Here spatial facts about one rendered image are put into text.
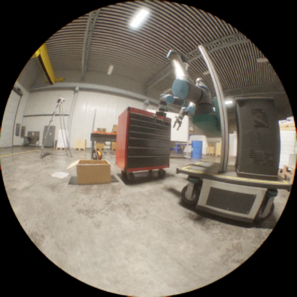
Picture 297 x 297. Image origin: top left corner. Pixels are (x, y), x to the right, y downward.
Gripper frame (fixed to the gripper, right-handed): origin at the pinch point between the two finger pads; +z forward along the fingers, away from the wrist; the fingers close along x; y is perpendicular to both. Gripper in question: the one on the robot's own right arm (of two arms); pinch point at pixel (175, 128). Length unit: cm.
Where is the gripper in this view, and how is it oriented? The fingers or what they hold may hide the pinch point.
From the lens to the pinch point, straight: 139.4
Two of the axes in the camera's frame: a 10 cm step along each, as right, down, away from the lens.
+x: 6.4, 1.3, 7.5
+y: 6.4, 4.5, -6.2
